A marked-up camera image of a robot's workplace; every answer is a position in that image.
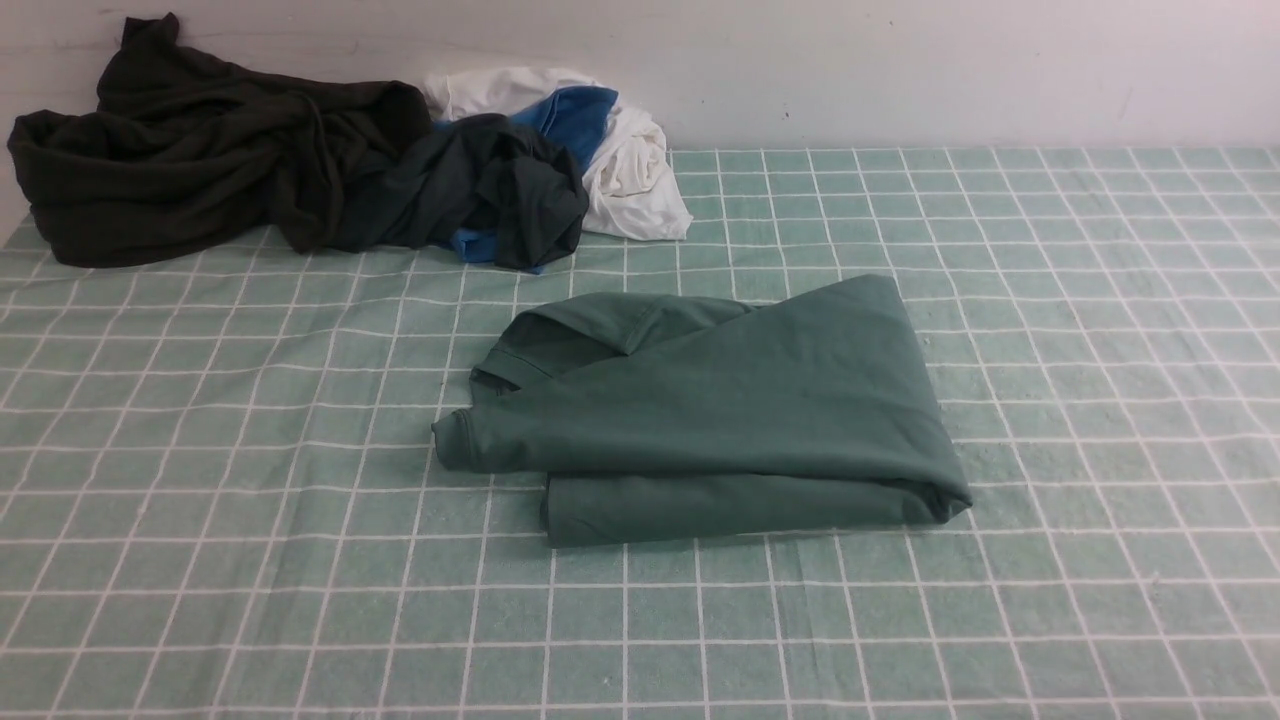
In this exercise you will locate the green long-sleeve shirt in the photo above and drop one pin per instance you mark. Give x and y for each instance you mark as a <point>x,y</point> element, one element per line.
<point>656,417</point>

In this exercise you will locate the white crumpled garment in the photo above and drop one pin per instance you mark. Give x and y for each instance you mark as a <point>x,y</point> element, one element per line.
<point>632,187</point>

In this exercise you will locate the dark green crumpled garment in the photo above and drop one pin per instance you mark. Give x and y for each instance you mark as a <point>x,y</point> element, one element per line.
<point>422,197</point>

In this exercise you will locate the blue crumpled garment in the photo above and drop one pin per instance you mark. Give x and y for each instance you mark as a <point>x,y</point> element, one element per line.
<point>575,115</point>

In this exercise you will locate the green checkered tablecloth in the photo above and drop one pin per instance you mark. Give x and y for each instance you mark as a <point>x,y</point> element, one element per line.
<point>220,499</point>

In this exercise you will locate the black crumpled garment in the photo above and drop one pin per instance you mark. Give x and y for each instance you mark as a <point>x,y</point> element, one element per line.
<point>186,151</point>

